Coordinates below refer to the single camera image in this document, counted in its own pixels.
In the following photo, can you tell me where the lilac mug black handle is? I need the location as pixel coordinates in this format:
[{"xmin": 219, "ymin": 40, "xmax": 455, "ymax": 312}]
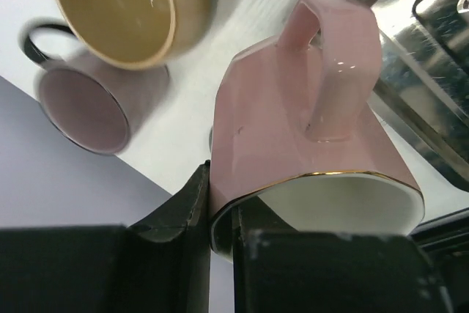
[{"xmin": 19, "ymin": 19, "xmax": 171, "ymax": 155}]

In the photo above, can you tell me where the shiny steel tray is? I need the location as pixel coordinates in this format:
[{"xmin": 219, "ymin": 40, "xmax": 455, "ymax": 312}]
[{"xmin": 359, "ymin": 0, "xmax": 468, "ymax": 191}]

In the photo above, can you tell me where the pink faceted mug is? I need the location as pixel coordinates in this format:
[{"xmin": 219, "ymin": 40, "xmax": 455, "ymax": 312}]
[{"xmin": 210, "ymin": 0, "xmax": 425, "ymax": 258}]

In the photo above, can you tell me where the beige round mug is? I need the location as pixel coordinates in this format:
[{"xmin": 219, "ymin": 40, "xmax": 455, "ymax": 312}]
[{"xmin": 56, "ymin": 0, "xmax": 218, "ymax": 70}]

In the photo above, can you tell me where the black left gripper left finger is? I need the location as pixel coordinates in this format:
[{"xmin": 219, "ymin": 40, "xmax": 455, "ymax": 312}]
[{"xmin": 1, "ymin": 163, "xmax": 210, "ymax": 312}]

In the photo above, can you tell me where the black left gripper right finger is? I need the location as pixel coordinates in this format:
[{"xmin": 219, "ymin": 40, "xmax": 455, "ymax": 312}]
[{"xmin": 232, "ymin": 199, "xmax": 453, "ymax": 312}]

